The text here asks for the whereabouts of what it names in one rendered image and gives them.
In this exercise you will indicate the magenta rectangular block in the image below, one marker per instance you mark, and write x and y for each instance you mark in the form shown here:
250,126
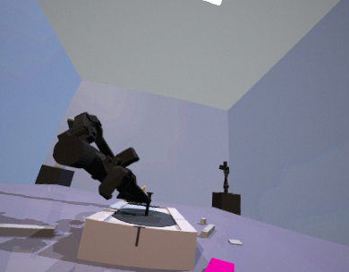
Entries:
217,265

